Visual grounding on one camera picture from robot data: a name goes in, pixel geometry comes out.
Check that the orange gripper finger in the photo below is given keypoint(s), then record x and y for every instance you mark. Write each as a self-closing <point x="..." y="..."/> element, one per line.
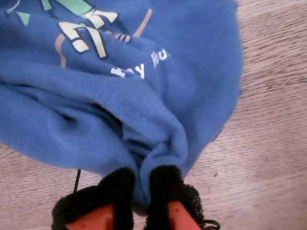
<point x="96" y="198"/>
<point x="168" y="184"/>

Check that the blue printed T-shirt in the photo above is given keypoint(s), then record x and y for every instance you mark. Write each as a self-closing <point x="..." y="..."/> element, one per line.
<point x="120" y="95"/>

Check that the black twist tie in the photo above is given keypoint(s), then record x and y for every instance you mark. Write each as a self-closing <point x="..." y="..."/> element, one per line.
<point x="76" y="180"/>
<point x="213" y="224"/>

